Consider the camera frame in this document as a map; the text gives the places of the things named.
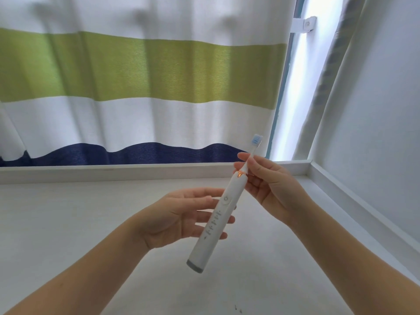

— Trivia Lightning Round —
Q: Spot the person's right hand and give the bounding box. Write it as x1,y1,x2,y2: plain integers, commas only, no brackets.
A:
233,152,312,227

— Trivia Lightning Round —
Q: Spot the person's left hand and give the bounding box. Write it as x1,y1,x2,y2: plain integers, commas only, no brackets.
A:
133,187,236,252

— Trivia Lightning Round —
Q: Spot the white electric toothbrush handle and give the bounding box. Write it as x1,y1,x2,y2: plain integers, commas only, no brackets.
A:
186,170,247,274

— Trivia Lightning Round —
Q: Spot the white toothbrush head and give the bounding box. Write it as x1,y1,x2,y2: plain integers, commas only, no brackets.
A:
242,133,264,174

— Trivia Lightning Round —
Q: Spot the person's right forearm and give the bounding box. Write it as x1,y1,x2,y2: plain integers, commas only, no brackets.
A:
288,195,420,315

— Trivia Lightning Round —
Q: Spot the person's left forearm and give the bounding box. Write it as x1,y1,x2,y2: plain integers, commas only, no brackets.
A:
5,221,151,315

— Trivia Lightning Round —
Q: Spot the bright window pane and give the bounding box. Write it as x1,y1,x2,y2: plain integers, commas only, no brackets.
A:
267,0,345,161

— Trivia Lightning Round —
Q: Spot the white green blue striped curtain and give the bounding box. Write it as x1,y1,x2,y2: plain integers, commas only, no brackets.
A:
0,0,298,168

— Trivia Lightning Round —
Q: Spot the white window bracket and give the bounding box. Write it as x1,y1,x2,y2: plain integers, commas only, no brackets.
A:
292,16,318,34

